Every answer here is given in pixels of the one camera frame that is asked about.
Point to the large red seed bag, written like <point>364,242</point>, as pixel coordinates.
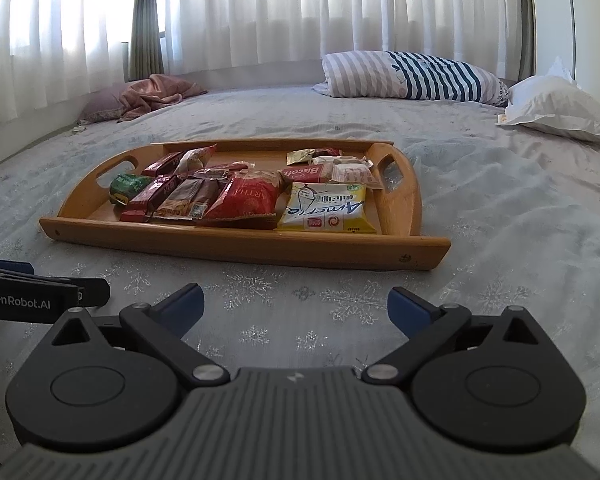
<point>245,197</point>

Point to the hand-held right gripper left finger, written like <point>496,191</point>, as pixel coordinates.
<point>180,307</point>

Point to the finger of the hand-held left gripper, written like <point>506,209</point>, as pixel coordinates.
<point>95,291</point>
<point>5,265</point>

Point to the white sheer curtain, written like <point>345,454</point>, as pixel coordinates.
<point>280,10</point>

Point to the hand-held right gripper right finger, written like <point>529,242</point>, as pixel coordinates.
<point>409,310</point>

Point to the brown chocolate bar packet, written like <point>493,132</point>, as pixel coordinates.
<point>185,200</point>

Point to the red caramel biscuit packet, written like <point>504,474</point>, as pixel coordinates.
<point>305,174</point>

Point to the small paper scrap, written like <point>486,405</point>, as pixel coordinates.
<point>78,130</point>

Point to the green snack packet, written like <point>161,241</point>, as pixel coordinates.
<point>127,187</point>

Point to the white pillow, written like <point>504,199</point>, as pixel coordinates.
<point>560,105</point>

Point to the short dark red packet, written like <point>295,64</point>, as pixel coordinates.
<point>161,164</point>

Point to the red and brown bar packet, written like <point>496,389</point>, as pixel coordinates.
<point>150,197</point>

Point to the red packet with round emblem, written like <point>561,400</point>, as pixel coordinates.
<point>305,156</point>

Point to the small clear red biscuit packet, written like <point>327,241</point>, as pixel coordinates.
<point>192,160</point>

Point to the striped pillow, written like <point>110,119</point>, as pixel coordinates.
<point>380,75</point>

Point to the grey-green curtain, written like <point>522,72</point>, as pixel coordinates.
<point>147,20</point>
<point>527,20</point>

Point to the grey snowflake bed sheet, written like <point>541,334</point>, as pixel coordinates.
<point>505,220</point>

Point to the yellow and white snack packet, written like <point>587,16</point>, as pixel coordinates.
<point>325,210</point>

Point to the lavender pillow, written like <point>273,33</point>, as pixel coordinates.
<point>100,105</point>

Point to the white packet with red print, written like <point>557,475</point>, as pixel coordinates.
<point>355,176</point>

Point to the pink crumpled cloth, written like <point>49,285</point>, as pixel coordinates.
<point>160,90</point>

